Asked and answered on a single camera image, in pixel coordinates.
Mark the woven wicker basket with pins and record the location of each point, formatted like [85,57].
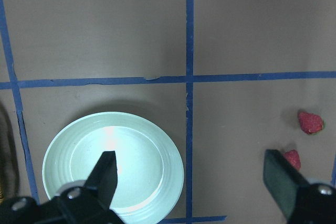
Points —
[9,165]

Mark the light green plate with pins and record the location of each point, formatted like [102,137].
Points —
[143,173]

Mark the red strawberry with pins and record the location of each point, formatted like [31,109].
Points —
[293,158]
[310,123]

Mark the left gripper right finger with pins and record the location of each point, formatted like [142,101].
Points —
[299,200]

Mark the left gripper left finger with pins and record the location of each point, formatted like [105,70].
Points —
[89,200]

